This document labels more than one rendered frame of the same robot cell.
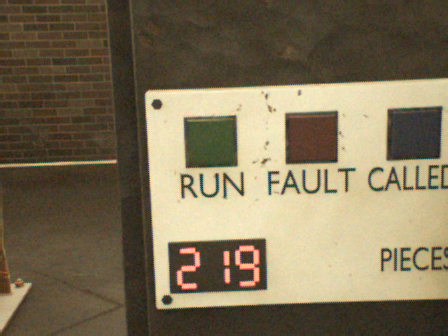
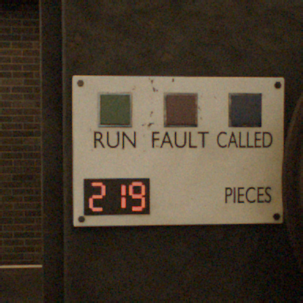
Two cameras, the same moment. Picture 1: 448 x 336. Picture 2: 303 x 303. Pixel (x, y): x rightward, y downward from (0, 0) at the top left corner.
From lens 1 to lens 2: 28 cm
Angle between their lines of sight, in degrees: 10
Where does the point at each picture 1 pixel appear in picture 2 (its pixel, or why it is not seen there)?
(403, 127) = (238, 105)
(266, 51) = (151, 55)
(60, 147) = not seen: outside the picture
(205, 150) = (111, 114)
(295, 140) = (170, 110)
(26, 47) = not seen: outside the picture
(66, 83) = not seen: outside the picture
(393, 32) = (230, 48)
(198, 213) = (105, 158)
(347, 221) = (203, 167)
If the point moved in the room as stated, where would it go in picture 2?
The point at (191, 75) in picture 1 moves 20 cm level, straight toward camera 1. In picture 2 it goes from (102, 69) to (123, 39)
